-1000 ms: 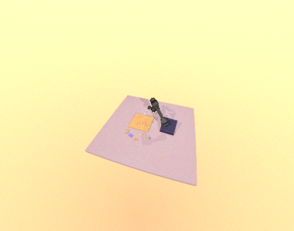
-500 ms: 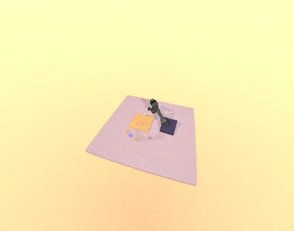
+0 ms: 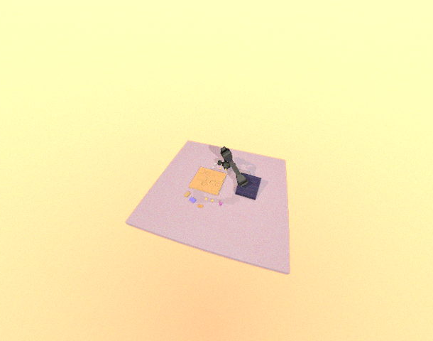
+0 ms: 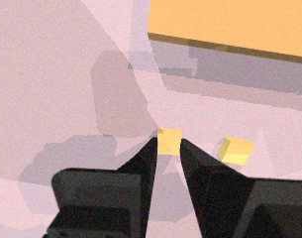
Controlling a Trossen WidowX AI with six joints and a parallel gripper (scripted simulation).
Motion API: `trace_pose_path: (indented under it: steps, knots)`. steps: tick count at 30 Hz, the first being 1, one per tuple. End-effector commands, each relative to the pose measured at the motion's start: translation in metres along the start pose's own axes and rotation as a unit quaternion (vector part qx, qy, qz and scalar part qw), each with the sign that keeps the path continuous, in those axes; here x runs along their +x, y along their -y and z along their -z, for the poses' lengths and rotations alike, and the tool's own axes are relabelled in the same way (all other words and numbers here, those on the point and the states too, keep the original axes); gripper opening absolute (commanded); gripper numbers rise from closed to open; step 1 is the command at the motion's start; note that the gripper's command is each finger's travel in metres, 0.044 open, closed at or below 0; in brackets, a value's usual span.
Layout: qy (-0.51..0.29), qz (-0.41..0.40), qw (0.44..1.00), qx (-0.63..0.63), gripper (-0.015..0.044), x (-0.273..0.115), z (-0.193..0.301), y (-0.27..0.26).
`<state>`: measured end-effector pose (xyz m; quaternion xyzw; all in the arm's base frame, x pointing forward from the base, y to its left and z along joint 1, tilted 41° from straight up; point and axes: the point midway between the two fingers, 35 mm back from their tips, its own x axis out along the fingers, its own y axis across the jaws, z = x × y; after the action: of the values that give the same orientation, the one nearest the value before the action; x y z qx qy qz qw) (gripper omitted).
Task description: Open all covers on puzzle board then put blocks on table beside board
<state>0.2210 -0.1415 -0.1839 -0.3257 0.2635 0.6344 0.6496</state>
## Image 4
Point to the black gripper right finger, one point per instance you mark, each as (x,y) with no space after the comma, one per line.
(225,200)

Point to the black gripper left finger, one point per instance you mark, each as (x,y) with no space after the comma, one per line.
(130,186)

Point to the pale yellow block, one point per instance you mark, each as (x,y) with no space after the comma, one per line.
(168,141)
(235,151)

